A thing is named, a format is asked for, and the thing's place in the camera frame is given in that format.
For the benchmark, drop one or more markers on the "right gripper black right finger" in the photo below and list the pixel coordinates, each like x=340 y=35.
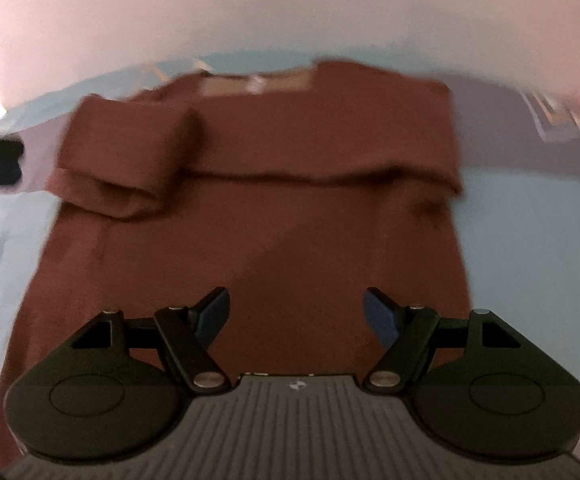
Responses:
x=475 y=385

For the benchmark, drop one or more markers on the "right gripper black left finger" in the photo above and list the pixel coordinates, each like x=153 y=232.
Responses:
x=118 y=385

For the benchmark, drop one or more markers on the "brown knit sweater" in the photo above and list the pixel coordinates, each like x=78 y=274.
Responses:
x=296 y=199

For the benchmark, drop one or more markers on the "teal and grey bedsheet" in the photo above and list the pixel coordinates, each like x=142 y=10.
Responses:
x=518 y=224

